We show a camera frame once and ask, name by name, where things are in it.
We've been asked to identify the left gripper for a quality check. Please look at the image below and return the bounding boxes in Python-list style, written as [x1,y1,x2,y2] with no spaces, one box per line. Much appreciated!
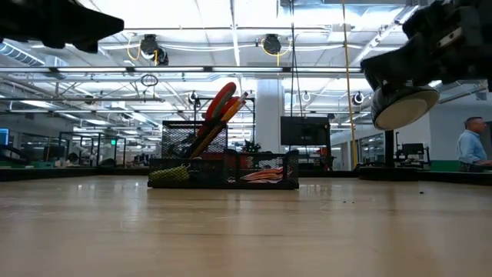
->
[0,0,125,54]

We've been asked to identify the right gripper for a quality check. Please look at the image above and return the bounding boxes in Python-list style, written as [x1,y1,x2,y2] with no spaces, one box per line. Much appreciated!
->
[361,0,492,92]

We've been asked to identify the red-handled scissors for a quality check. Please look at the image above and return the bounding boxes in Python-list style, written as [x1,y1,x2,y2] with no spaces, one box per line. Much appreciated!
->
[195,82,241,139]

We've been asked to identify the orange pencil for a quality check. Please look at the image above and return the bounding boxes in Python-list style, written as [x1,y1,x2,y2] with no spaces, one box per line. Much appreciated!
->
[190,100,247,159]
[190,91,250,159]

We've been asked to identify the yellow-green eraser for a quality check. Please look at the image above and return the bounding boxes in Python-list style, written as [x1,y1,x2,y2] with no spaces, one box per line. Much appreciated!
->
[148,164,191,182]

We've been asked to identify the black mesh desk organizer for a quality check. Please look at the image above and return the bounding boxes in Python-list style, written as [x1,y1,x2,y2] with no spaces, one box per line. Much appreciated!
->
[148,120,300,190]

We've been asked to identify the person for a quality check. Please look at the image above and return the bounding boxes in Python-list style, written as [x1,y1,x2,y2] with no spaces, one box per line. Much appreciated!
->
[456,116,492,173]

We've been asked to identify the black monitor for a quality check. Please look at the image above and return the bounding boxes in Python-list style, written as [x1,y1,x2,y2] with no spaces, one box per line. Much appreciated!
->
[280,115,331,146]

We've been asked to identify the black ceiling cable reel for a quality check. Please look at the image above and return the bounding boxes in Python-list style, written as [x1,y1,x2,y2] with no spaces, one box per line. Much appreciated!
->
[138,33,170,66]
[261,33,284,55]

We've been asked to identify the black aluminium table frame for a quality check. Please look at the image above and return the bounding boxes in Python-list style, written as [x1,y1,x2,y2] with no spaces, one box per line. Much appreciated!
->
[0,165,492,184]

